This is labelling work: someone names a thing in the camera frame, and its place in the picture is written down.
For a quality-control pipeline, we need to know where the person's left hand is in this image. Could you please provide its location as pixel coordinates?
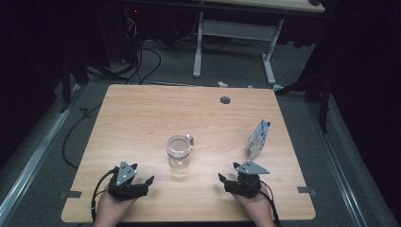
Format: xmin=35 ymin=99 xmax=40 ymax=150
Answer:
xmin=93 ymin=188 xmax=137 ymax=227

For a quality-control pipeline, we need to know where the grey tape strip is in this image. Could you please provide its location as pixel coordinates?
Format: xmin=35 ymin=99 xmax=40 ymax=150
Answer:
xmin=297 ymin=185 xmax=317 ymax=195
xmin=60 ymin=190 xmax=82 ymax=201

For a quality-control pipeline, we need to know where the metal floor rail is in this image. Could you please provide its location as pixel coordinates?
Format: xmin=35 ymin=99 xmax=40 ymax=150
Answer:
xmin=0 ymin=83 xmax=83 ymax=221
xmin=306 ymin=100 xmax=368 ymax=227

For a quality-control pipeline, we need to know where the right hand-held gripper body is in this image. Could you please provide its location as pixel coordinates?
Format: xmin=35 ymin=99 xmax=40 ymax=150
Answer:
xmin=224 ymin=160 xmax=270 ymax=199

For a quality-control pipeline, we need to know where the white and blue pouch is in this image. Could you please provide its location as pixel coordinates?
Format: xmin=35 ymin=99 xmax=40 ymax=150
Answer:
xmin=245 ymin=119 xmax=272 ymax=160

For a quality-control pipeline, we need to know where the thin black floor cable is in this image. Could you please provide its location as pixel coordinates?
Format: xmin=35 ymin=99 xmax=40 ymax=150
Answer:
xmin=61 ymin=105 xmax=103 ymax=169

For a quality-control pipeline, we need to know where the left hand-held gripper cable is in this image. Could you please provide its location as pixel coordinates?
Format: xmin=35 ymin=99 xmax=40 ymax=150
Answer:
xmin=90 ymin=166 xmax=119 ymax=223

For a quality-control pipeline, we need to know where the bundle of black cables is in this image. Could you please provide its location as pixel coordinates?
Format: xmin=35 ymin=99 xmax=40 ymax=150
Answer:
xmin=84 ymin=9 xmax=162 ymax=86

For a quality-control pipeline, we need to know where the hand-held gripper cable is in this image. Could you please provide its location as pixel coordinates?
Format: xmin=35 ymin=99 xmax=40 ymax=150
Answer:
xmin=90 ymin=166 xmax=119 ymax=223
xmin=258 ymin=180 xmax=283 ymax=227

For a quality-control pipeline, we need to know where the right hand-held gripper cable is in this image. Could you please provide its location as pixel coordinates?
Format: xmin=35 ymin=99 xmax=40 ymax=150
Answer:
xmin=258 ymin=180 xmax=283 ymax=227

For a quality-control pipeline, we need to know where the clear glass jar with lid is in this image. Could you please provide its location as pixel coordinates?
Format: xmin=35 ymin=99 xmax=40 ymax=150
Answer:
xmin=166 ymin=133 xmax=195 ymax=169

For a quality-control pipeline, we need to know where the person's right hand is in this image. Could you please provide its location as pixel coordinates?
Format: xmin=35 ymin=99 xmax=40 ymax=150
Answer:
xmin=231 ymin=183 xmax=275 ymax=227

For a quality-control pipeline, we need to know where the dark device with red light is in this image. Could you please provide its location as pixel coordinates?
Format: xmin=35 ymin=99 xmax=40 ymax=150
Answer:
xmin=121 ymin=4 xmax=143 ymax=64

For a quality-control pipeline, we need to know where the black metal stand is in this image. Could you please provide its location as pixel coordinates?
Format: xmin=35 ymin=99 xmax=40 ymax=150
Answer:
xmin=60 ymin=53 xmax=89 ymax=114
xmin=273 ymin=72 xmax=335 ymax=133

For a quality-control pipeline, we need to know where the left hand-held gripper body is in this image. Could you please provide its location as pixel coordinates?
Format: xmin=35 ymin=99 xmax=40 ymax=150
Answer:
xmin=107 ymin=160 xmax=149 ymax=201

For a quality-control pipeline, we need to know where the grey metal-frame desk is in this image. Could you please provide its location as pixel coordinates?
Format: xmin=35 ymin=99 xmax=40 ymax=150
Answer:
xmin=192 ymin=0 xmax=325 ymax=93

